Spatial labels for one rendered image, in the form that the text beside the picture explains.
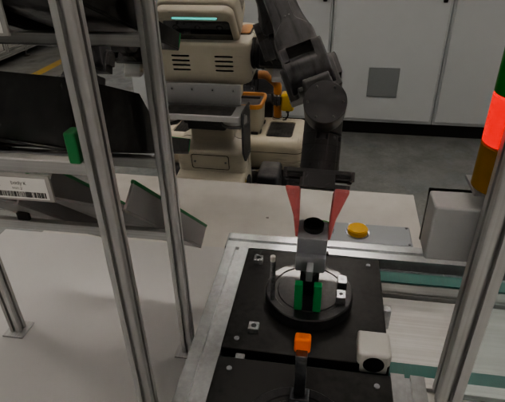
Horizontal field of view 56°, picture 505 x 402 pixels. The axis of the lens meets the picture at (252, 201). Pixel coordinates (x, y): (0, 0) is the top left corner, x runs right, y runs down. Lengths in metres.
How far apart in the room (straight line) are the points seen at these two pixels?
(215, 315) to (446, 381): 0.35
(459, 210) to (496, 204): 0.05
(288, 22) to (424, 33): 2.96
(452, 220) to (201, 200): 0.83
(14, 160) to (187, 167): 1.07
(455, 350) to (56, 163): 0.49
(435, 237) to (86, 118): 0.38
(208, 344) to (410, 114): 3.28
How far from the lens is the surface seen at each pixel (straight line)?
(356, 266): 0.87
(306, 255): 0.70
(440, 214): 0.54
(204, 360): 0.72
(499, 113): 0.50
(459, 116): 3.92
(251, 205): 1.23
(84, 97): 0.44
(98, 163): 0.46
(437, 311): 0.90
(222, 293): 0.83
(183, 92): 1.41
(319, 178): 0.68
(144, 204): 0.66
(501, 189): 0.50
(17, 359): 0.95
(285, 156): 1.73
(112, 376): 0.86
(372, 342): 0.71
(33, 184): 0.51
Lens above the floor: 1.51
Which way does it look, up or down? 31 degrees down
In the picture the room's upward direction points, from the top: 1 degrees counter-clockwise
